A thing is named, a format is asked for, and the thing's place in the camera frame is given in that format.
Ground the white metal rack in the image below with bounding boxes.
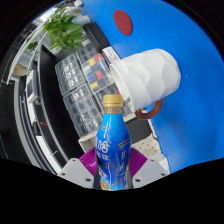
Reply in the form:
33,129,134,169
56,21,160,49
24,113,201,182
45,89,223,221
6,19,51,84

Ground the black overhead shelf unit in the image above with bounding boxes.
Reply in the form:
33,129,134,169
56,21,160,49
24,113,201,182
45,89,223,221
0,43,84,174

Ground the blue drink bottle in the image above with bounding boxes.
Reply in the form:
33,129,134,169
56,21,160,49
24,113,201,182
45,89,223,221
95,94,132,192

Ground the white mug with brown handle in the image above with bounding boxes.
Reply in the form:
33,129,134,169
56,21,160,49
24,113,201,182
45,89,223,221
109,48,182,121

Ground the clear box with coloured parts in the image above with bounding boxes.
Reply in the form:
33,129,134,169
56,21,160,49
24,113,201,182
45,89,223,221
79,52,116,93

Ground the black zip pouch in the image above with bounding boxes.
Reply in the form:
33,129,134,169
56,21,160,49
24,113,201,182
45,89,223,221
123,116,156,144

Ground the flat round red coaster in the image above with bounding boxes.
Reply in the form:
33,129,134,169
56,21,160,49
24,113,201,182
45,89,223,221
113,9,134,36

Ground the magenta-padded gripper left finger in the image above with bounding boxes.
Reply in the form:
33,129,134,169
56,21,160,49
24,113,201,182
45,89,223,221
57,147,99,190

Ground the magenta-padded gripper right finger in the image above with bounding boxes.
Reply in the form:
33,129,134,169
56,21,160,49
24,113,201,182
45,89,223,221
128,147,169,190

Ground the narrow grey drawer cabinet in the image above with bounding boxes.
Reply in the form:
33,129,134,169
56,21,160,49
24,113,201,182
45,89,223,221
54,53,87,98

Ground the wide grey drawer cabinet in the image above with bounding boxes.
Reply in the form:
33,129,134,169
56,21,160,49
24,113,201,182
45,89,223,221
62,83,133,138

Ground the flat black case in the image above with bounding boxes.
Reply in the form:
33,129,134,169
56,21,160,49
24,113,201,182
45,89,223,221
83,21,111,51

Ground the black device with white label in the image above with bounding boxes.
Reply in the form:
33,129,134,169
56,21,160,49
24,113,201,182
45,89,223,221
101,45,123,64

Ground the potted green plant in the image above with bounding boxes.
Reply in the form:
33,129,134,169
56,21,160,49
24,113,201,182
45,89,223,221
43,8,88,54

